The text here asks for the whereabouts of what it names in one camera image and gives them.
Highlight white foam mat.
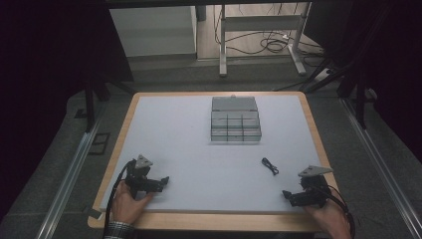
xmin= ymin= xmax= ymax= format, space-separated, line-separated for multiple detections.
xmin=99 ymin=94 xmax=328 ymax=214

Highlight small black cable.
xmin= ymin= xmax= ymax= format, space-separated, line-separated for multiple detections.
xmin=261 ymin=156 xmax=280 ymax=176

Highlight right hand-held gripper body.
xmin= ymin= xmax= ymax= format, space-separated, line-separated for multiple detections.
xmin=291 ymin=164 xmax=334 ymax=209

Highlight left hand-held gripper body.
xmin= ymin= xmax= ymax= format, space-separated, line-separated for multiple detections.
xmin=124 ymin=153 xmax=164 ymax=200

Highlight dark curtain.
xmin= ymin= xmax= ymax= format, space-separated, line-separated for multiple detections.
xmin=0 ymin=0 xmax=135 ymax=220
xmin=303 ymin=0 xmax=422 ymax=163

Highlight white metal stand frame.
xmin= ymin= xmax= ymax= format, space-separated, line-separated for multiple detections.
xmin=218 ymin=2 xmax=309 ymax=78

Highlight black floor cables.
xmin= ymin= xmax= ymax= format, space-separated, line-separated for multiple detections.
xmin=213 ymin=3 xmax=325 ymax=57

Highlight person's right hand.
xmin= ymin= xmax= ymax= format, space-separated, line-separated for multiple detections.
xmin=303 ymin=198 xmax=353 ymax=239

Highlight black floor bracket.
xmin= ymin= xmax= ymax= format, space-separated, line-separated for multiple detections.
xmin=87 ymin=131 xmax=111 ymax=156

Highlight person's left hand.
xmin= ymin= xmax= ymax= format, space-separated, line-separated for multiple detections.
xmin=110 ymin=180 xmax=154 ymax=226

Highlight black tape piece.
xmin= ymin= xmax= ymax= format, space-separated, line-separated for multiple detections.
xmin=82 ymin=204 xmax=105 ymax=221

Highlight black tripod stand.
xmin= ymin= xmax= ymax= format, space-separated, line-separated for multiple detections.
xmin=273 ymin=49 xmax=377 ymax=131
xmin=83 ymin=71 xmax=135 ymax=133

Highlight aluminium rail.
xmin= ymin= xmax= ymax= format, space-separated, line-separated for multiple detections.
xmin=338 ymin=97 xmax=422 ymax=239
xmin=34 ymin=102 xmax=108 ymax=239

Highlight clear plastic compartment box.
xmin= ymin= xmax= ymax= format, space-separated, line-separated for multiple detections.
xmin=210 ymin=95 xmax=263 ymax=143

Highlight white cabinet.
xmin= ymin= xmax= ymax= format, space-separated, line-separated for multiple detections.
xmin=108 ymin=5 xmax=199 ymax=58

